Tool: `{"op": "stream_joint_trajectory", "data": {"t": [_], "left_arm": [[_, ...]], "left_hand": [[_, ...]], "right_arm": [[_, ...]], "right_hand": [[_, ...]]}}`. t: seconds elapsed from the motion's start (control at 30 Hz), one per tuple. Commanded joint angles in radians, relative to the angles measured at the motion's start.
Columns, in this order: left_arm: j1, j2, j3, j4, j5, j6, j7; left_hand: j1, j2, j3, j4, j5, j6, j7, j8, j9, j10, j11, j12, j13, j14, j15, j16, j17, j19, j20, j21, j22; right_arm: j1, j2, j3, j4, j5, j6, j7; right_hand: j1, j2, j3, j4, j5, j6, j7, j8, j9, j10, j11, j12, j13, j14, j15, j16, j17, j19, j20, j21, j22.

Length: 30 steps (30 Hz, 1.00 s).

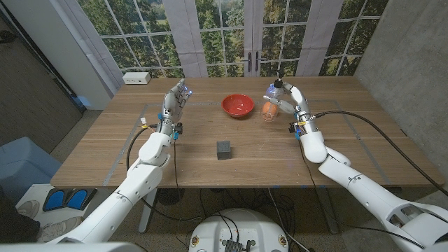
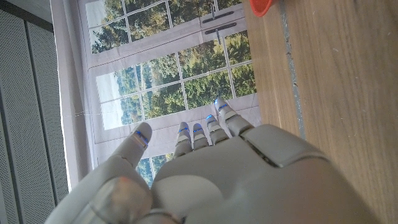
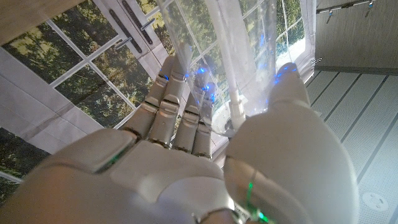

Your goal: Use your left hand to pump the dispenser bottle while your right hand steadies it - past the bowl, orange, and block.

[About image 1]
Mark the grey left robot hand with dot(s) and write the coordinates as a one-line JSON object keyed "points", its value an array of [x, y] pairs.
{"points": [[171, 105]]}

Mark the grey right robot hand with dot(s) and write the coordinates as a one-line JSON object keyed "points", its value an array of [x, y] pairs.
{"points": [[302, 105]]}

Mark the clear pump dispenser bottle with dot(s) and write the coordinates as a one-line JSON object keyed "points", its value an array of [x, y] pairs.
{"points": [[273, 91]]}

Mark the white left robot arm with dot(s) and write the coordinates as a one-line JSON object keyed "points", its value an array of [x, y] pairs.
{"points": [[129, 192]]}

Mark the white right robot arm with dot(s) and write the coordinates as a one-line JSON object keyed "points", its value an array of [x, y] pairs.
{"points": [[367, 192]]}

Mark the red bowl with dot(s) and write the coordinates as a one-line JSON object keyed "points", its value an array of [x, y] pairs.
{"points": [[237, 105]]}

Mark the dark grey block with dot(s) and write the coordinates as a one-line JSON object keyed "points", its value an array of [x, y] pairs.
{"points": [[223, 150]]}

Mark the orange fruit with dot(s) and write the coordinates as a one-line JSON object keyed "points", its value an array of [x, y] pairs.
{"points": [[269, 110]]}

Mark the white power strip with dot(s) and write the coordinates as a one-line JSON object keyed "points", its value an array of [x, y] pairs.
{"points": [[136, 78]]}

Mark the printed window backdrop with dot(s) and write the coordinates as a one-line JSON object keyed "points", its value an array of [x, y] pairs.
{"points": [[224, 35]]}

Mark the black round fan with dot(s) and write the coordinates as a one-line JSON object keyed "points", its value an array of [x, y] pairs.
{"points": [[171, 196]]}

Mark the grey table leg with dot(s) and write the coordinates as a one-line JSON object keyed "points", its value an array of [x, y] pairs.
{"points": [[329, 213]]}

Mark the white table leg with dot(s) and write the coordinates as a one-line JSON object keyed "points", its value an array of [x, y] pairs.
{"points": [[145, 222]]}

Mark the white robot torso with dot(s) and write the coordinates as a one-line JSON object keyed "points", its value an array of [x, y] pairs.
{"points": [[238, 227]]}

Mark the black foot pedal blue pads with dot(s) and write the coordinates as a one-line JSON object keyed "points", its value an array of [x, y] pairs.
{"points": [[66, 199]]}

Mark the black torso electronics module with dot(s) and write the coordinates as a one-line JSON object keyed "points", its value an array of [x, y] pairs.
{"points": [[232, 246]]}

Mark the blue-grey bin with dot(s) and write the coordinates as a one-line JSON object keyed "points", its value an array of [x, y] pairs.
{"points": [[24, 164]]}

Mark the white sneaker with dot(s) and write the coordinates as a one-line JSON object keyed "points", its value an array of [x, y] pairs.
{"points": [[29, 209], [57, 229]]}

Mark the dark trouser leg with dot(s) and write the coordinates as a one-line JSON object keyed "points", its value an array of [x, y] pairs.
{"points": [[15, 220]]}

